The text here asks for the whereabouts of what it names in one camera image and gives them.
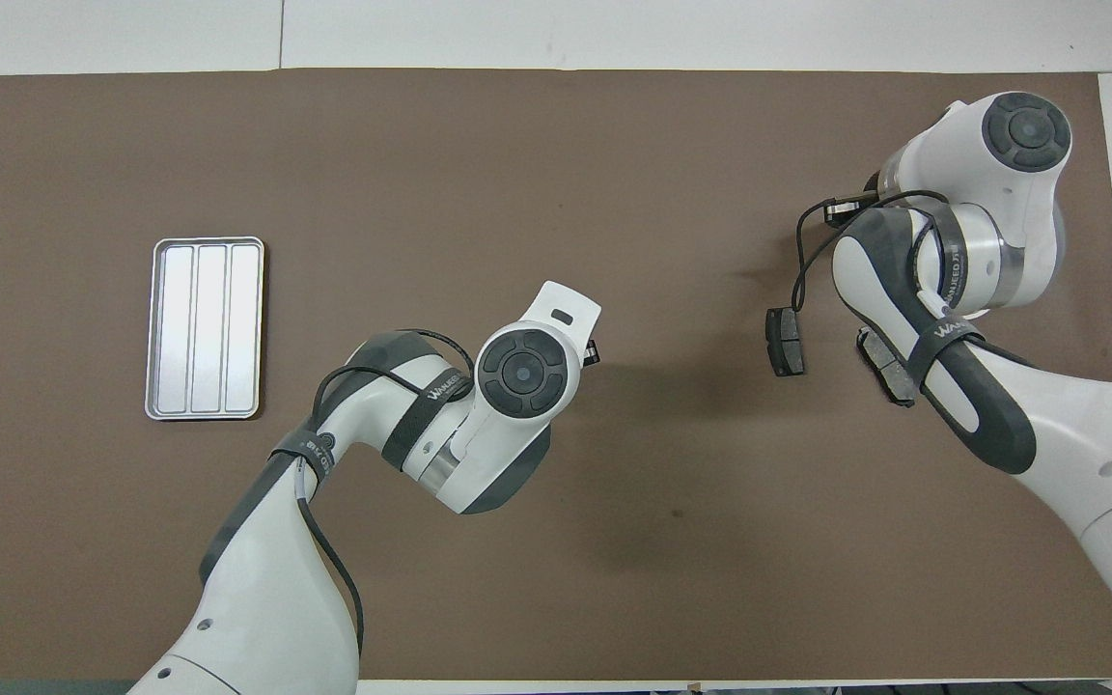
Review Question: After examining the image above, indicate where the silver metal tray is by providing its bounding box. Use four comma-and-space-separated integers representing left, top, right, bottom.
145, 236, 265, 421

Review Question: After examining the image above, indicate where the curved dark brake pad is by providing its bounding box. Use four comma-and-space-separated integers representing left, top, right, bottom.
856, 328, 916, 406

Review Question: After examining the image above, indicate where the rectangular dark brake pad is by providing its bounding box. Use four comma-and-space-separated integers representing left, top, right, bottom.
765, 307, 805, 377

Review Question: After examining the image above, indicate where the brown table mat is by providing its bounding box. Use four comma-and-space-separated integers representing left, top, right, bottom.
0, 68, 1112, 681

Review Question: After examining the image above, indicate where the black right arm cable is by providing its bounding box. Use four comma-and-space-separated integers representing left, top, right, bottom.
792, 190, 951, 312

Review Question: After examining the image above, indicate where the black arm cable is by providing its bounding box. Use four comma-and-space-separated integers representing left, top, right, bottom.
792, 190, 951, 312
297, 328, 476, 657

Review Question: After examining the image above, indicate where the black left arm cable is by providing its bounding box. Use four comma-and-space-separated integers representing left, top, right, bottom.
297, 328, 476, 657

